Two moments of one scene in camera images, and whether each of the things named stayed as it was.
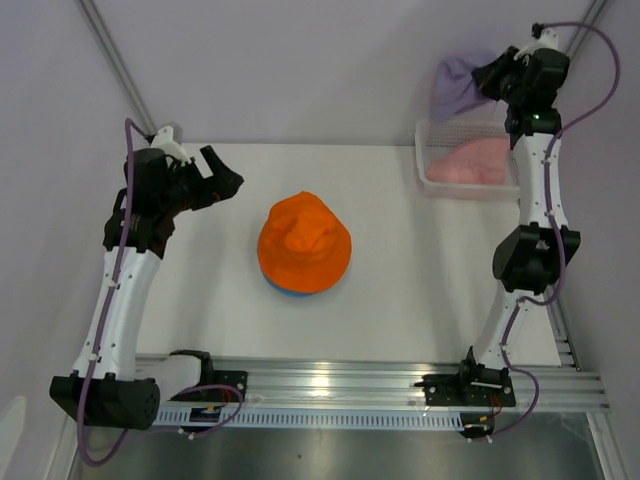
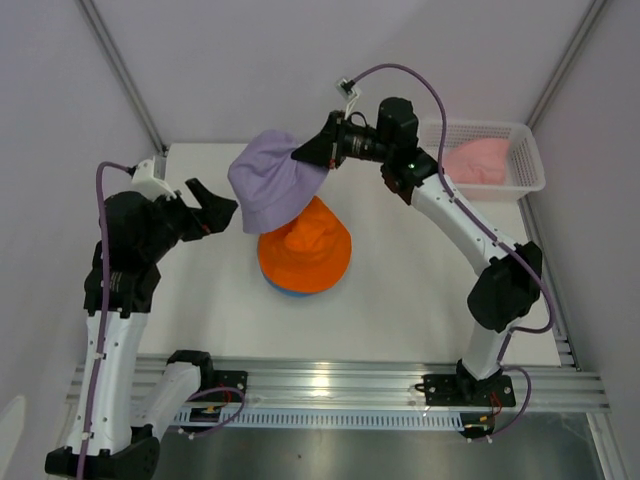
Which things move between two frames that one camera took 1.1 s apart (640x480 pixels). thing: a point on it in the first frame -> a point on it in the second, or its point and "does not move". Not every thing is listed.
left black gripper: (222, 184) -> (215, 214)
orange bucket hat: (303, 244) does not move
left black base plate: (233, 378) does not move
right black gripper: (487, 74) -> (323, 149)
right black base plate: (468, 390) does not move
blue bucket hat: (294, 293) does not move
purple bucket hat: (456, 89) -> (268, 184)
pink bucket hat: (482, 162) does not move
